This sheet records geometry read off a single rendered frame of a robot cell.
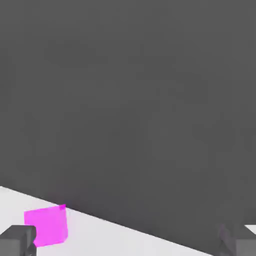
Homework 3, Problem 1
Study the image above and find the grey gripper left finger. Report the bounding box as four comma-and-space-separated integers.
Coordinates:
0, 224, 37, 256

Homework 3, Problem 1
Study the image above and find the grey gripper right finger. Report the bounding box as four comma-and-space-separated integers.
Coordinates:
217, 223, 256, 256

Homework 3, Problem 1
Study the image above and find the small magenta cube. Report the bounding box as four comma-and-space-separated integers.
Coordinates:
23, 203, 69, 248

